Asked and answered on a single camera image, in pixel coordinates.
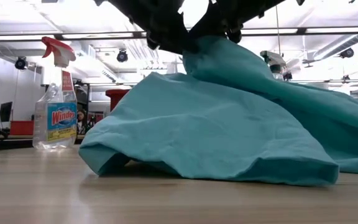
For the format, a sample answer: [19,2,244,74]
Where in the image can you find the person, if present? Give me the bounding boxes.
[76,109,89,136]

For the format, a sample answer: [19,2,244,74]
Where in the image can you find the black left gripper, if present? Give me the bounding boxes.
[107,0,198,54]

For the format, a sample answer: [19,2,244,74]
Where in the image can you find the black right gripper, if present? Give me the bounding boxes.
[186,0,287,44]

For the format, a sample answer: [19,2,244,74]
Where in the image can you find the black background monitor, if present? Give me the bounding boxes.
[0,101,13,123]

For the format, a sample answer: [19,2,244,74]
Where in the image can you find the turquoise shorts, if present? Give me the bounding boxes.
[78,34,358,187]

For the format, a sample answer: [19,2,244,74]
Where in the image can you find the red plastic laundry bin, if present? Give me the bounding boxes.
[105,89,132,112]

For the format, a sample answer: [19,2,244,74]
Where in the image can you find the small red storage bin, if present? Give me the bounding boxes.
[10,120,35,136]

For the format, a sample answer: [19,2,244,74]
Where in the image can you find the black ceiling spotlight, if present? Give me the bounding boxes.
[14,56,28,71]
[116,49,129,63]
[339,47,355,59]

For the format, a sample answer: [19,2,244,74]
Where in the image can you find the slim clear spray bottle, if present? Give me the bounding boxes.
[259,50,288,82]

